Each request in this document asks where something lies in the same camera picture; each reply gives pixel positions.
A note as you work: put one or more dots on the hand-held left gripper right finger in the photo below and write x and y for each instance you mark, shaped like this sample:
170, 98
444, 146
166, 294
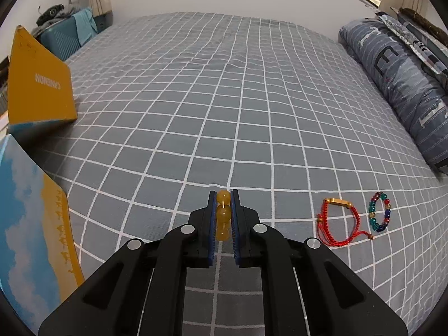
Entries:
235, 231

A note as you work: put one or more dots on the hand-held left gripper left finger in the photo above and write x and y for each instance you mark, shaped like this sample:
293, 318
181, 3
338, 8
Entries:
211, 231

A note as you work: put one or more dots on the grey grid bed sheet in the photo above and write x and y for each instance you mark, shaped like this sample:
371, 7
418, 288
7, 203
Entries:
231, 112

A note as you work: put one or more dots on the blue and yellow box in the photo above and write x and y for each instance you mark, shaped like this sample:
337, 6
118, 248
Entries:
35, 238

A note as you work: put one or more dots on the grey striped printed pillow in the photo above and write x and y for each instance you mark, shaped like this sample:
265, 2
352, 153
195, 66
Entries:
395, 77

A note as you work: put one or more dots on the yellow cardboard box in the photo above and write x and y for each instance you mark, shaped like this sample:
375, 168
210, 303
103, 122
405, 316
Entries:
40, 84

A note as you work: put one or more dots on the light blue cloth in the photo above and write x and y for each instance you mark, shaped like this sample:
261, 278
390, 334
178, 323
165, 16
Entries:
85, 24

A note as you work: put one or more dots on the teal suitcase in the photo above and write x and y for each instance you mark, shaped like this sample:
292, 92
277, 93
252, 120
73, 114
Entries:
61, 40

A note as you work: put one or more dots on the dark patterned pillow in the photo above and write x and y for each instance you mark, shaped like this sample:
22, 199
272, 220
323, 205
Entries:
418, 38

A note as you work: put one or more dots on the dark clothes pile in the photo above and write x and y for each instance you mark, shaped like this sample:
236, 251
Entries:
52, 14

